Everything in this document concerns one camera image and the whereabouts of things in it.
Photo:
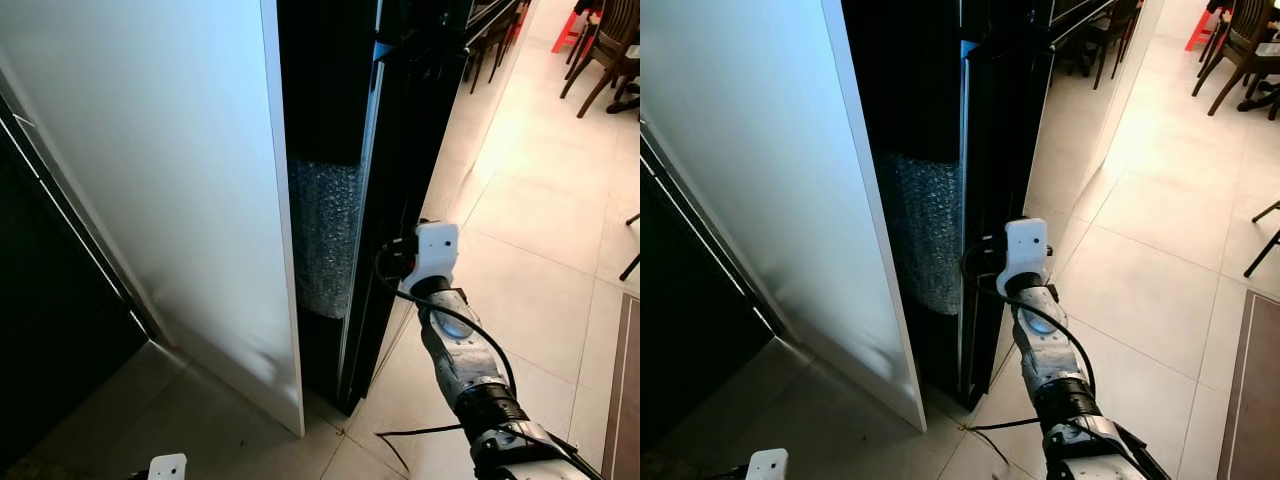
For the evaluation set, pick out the glossy black fridge door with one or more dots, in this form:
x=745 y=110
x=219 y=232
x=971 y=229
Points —
x=1000 y=150
x=400 y=150

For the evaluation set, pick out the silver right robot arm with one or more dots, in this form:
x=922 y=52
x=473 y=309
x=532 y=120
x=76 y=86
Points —
x=455 y=355
x=1045 y=350

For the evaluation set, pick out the clear bubble wrap sheet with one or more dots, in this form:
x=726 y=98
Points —
x=935 y=235
x=325 y=240

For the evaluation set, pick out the small blue sticker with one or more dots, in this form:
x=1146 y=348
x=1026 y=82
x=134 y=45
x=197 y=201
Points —
x=968 y=48
x=381 y=51

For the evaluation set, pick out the white partition panel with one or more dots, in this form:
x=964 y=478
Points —
x=130 y=150
x=750 y=150

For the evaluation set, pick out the black shoe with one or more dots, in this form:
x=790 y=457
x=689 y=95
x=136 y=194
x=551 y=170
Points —
x=1260 y=103
x=625 y=100

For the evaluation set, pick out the dark bordered floor mat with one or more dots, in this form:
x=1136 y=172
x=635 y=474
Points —
x=625 y=400
x=1255 y=400

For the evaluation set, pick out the red plastic stool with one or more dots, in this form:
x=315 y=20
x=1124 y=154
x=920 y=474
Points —
x=1202 y=28
x=570 y=30

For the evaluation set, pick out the black cabinet silver trim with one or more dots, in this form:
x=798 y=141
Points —
x=680 y=330
x=50 y=330

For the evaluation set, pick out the dark wooden chair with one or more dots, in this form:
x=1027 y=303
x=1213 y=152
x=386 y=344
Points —
x=1245 y=45
x=615 y=45

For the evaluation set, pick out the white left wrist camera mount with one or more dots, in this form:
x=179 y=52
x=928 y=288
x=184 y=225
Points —
x=168 y=468
x=768 y=466

